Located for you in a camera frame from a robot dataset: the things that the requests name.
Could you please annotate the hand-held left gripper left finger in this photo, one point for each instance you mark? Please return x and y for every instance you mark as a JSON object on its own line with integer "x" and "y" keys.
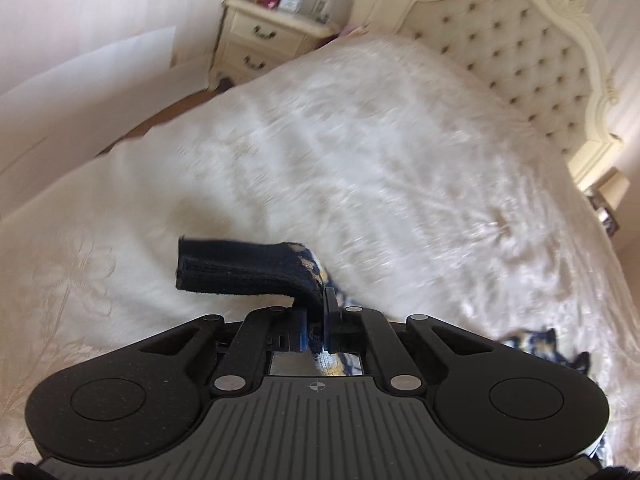
{"x": 301, "y": 332}

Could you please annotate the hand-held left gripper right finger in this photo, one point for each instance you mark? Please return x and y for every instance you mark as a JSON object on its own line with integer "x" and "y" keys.
{"x": 330, "y": 321}

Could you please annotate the navy patterned knit sweater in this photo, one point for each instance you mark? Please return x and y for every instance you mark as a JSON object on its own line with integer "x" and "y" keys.
{"x": 240, "y": 267}

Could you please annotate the cream floral bedspread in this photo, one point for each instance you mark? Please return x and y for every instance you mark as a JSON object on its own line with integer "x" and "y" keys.
{"x": 360, "y": 160}

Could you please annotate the cream shade table lamp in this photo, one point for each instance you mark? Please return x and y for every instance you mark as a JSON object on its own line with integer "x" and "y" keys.
{"x": 614, "y": 189}

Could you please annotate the cream tufted headboard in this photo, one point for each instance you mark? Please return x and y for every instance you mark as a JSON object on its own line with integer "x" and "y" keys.
{"x": 510, "y": 45}

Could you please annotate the small white frame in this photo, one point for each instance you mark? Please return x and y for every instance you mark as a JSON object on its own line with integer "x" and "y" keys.
{"x": 321, "y": 8}

